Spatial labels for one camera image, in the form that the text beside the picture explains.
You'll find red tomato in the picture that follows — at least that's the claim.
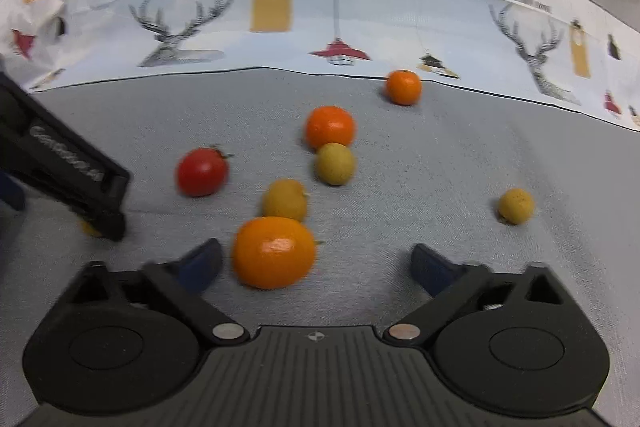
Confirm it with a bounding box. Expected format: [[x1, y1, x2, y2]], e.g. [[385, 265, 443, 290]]
[[175, 145, 234, 198]]

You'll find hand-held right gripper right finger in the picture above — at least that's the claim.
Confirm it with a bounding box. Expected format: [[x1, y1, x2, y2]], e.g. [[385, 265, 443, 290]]
[[385, 243, 576, 348]]

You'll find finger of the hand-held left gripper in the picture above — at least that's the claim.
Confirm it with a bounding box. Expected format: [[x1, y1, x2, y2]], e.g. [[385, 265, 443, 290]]
[[0, 171, 27, 212], [72, 173, 132, 243]]

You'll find grey cloth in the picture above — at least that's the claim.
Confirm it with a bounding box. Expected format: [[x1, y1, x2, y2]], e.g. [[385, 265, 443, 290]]
[[0, 0, 640, 338]]

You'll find yellow round fruit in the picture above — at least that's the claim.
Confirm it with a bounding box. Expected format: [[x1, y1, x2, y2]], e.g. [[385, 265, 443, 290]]
[[497, 188, 536, 225], [262, 179, 309, 223]]

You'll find large orange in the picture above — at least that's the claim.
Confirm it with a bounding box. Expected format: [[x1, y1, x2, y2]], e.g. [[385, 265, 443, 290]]
[[231, 216, 317, 291]]

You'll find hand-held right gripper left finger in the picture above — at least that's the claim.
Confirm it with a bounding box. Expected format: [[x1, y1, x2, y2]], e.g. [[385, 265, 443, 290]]
[[60, 238, 251, 349]]

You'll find medium orange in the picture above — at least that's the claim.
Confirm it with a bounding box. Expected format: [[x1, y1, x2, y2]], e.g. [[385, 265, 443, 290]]
[[304, 106, 357, 151]]

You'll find white printed cloth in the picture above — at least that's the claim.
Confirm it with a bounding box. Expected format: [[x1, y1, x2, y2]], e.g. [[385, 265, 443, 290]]
[[0, 0, 640, 132]]

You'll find small orange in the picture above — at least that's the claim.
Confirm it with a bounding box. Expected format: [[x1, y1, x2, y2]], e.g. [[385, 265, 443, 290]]
[[385, 69, 423, 106]]

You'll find yellow-green round fruit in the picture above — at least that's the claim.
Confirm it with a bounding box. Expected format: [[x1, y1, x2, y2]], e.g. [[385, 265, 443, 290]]
[[314, 143, 357, 186]]

